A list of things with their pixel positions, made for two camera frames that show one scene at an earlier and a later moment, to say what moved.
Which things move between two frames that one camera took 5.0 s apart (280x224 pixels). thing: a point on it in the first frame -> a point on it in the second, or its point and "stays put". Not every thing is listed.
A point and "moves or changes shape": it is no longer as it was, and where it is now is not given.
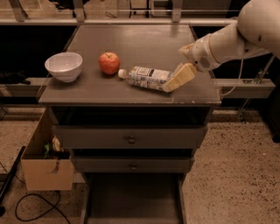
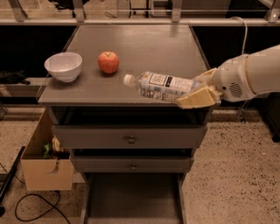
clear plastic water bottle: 147,77 moves or changes shape
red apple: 108,62 stays put
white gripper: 199,55 -> 232,77
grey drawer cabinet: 115,117 stays put
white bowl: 65,66 stays put
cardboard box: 38,172 stays put
